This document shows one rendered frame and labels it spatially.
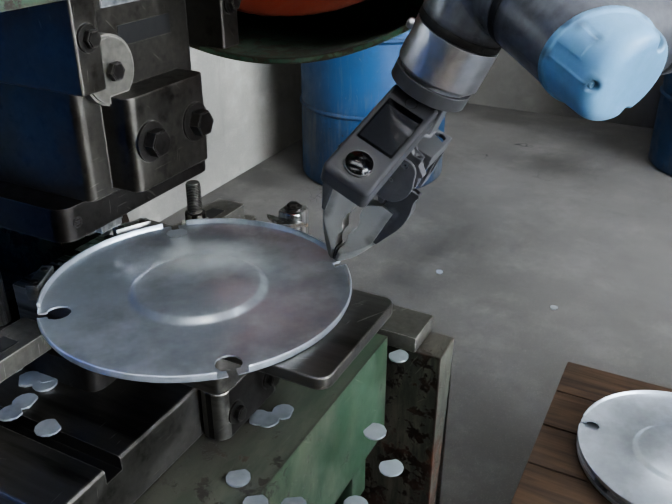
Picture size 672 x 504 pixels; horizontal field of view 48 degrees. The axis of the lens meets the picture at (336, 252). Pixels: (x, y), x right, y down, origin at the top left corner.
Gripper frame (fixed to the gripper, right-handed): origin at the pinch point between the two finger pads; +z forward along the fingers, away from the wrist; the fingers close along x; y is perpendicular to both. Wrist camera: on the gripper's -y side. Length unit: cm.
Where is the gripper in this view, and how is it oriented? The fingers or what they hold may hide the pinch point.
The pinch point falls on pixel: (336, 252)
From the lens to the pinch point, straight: 74.6
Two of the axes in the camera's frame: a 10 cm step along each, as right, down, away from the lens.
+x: -8.2, -5.5, 1.5
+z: -3.8, 7.2, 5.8
